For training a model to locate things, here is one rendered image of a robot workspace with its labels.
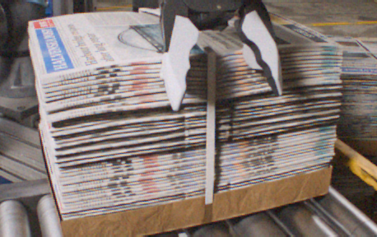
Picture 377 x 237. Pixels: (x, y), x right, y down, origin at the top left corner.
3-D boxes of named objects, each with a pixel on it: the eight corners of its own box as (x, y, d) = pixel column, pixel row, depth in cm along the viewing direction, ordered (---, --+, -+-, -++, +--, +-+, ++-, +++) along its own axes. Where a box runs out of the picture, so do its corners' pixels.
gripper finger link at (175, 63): (165, 118, 55) (188, 39, 57) (182, 109, 49) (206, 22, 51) (137, 109, 54) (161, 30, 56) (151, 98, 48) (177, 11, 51)
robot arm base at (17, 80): (-17, 90, 110) (-22, 48, 106) (29, 72, 122) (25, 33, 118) (22, 103, 102) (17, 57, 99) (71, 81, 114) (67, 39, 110)
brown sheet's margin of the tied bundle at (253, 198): (244, 120, 96) (245, 98, 95) (329, 192, 72) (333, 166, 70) (162, 133, 91) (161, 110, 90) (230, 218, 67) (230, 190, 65)
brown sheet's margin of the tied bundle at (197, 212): (162, 133, 91) (161, 110, 90) (230, 218, 67) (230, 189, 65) (128, 138, 89) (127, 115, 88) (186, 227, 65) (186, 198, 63)
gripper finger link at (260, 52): (278, 90, 59) (231, 24, 59) (303, 79, 54) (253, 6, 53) (259, 104, 58) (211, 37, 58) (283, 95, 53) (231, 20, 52)
